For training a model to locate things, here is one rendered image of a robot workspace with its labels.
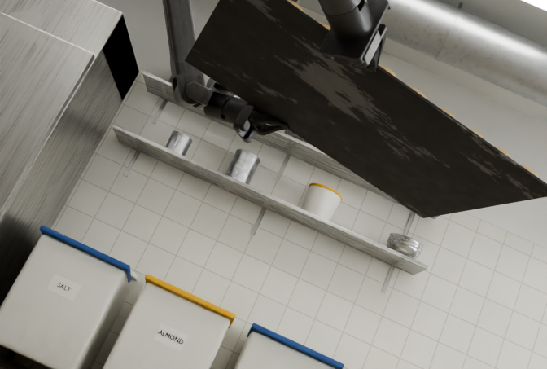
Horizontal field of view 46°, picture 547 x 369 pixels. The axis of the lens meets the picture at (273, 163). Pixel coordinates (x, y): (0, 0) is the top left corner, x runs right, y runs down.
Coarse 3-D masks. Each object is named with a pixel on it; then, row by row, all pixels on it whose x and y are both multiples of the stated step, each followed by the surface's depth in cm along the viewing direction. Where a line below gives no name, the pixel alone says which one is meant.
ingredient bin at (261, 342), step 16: (256, 336) 352; (272, 336) 350; (256, 352) 349; (272, 352) 350; (288, 352) 351; (304, 352) 349; (240, 368) 346; (256, 368) 347; (272, 368) 347; (288, 368) 348; (304, 368) 349; (320, 368) 349; (336, 368) 352
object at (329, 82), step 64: (256, 0) 95; (192, 64) 127; (256, 64) 113; (320, 64) 102; (320, 128) 124; (384, 128) 111; (448, 128) 100; (384, 192) 136; (448, 192) 121; (512, 192) 108
